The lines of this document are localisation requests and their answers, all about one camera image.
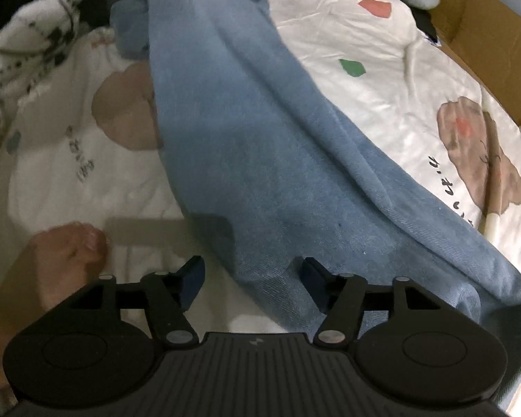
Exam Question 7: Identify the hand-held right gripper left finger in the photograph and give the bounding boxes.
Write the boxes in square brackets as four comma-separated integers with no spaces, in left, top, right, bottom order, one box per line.
[72,255,206,350]

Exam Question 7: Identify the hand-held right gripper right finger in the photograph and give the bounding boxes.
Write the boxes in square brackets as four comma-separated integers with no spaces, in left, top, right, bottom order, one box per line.
[301,257,441,352]

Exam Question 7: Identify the blue denim pants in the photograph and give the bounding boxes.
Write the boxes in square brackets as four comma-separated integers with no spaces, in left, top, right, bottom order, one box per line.
[145,0,521,415]

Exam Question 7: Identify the white printed bed sheet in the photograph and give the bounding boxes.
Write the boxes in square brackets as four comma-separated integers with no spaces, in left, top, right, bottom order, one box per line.
[0,0,521,417]

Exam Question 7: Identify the wooden stick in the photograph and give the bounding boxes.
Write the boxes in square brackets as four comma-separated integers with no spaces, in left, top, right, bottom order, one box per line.
[480,96,506,237]

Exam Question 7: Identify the blue fleece blanket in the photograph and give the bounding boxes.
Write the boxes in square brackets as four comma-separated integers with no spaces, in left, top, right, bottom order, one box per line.
[110,0,152,59]

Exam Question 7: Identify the white fluffy plush toy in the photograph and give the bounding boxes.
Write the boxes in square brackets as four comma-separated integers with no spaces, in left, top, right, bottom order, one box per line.
[0,0,96,96]

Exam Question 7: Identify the flattened cardboard sheet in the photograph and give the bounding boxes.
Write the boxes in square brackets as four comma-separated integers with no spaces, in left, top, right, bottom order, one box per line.
[412,0,521,157]

